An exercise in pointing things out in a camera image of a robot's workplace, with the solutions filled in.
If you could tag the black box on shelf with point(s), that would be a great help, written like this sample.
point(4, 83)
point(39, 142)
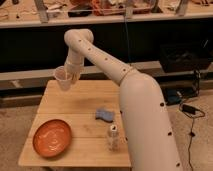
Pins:
point(184, 57)

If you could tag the black power adapter with cable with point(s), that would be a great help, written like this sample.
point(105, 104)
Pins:
point(192, 113)

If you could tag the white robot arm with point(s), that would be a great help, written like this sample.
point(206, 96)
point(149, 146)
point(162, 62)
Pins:
point(150, 138)

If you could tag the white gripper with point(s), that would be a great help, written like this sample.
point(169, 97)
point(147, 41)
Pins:
point(73, 71)

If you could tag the orange plate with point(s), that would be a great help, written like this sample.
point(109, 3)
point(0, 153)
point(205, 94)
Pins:
point(52, 138)

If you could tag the wooden table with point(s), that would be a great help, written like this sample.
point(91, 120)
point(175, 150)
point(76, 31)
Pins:
point(77, 107)

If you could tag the clear glass bottle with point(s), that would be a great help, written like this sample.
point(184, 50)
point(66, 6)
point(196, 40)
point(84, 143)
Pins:
point(112, 137)

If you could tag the blue sponge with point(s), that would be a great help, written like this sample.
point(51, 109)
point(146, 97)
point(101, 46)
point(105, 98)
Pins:
point(104, 115)

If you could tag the white ceramic cup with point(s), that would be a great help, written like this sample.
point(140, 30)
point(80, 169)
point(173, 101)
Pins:
point(63, 78)

